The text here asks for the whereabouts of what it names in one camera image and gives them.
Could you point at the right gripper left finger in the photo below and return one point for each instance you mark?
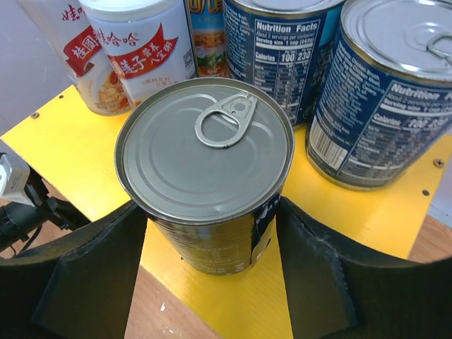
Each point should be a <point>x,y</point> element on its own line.
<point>77,286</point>

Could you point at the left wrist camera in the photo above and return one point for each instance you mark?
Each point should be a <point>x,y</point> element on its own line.
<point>14,175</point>

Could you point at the blue yellow can white lid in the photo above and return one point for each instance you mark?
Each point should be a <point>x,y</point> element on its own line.
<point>208,35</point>

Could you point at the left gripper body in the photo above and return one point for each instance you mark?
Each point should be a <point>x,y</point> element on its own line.
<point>24,222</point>

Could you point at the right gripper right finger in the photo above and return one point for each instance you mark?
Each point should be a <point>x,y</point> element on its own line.
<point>339,288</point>

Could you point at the red white can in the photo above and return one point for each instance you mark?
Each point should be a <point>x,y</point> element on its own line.
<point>148,43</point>
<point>69,33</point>

